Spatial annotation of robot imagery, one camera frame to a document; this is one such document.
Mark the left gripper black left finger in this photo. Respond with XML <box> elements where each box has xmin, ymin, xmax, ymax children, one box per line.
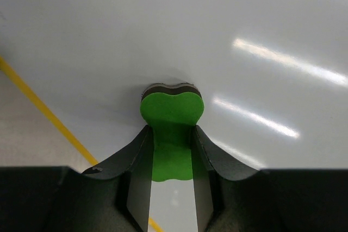
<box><xmin>83</xmin><ymin>125</ymin><xmax>154</xmax><ymax>231</ymax></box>

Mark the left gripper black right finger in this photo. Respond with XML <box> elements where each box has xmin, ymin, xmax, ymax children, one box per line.
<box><xmin>193</xmin><ymin>126</ymin><xmax>263</xmax><ymax>231</ymax></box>

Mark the green whiteboard eraser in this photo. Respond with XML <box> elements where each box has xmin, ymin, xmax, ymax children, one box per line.
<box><xmin>140</xmin><ymin>83</ymin><xmax>204</xmax><ymax>183</ymax></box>

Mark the white whiteboard with yellow frame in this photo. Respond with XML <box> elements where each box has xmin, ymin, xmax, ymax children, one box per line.
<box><xmin>1</xmin><ymin>0</ymin><xmax>347</xmax><ymax>231</ymax></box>

